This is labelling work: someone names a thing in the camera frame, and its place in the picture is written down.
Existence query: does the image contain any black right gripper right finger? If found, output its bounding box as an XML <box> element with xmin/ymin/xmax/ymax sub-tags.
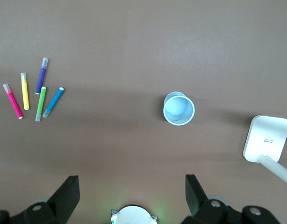
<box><xmin>182</xmin><ymin>174</ymin><xmax>242</xmax><ymax>224</ymax></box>

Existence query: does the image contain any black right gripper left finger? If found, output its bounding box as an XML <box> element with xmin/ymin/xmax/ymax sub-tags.
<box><xmin>23</xmin><ymin>175</ymin><xmax>80</xmax><ymax>224</ymax></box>

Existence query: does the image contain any blue marker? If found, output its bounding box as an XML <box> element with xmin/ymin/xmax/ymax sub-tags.
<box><xmin>42</xmin><ymin>87</ymin><xmax>65</xmax><ymax>118</ymax></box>

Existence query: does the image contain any pink marker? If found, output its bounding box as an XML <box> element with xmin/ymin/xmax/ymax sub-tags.
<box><xmin>2</xmin><ymin>83</ymin><xmax>23</xmax><ymax>119</ymax></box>

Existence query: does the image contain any blue mesh cup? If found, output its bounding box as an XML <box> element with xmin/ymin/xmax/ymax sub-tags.
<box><xmin>163</xmin><ymin>91</ymin><xmax>196</xmax><ymax>126</ymax></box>

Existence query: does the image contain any green marker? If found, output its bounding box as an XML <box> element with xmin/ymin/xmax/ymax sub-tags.
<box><xmin>35</xmin><ymin>86</ymin><xmax>47</xmax><ymax>122</ymax></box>

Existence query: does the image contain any yellow marker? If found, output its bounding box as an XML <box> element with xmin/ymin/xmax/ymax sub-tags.
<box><xmin>20</xmin><ymin>72</ymin><xmax>30</xmax><ymax>111</ymax></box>

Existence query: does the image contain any purple marker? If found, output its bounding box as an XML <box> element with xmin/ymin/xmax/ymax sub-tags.
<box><xmin>35</xmin><ymin>57</ymin><xmax>50</xmax><ymax>95</ymax></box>

